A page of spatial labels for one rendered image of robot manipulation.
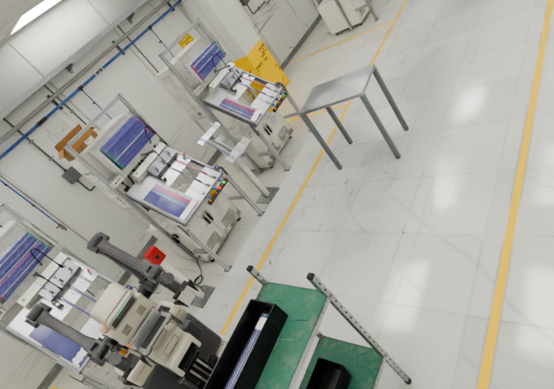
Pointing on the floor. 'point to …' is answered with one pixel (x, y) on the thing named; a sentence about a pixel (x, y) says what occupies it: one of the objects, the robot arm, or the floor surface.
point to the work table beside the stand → (343, 93)
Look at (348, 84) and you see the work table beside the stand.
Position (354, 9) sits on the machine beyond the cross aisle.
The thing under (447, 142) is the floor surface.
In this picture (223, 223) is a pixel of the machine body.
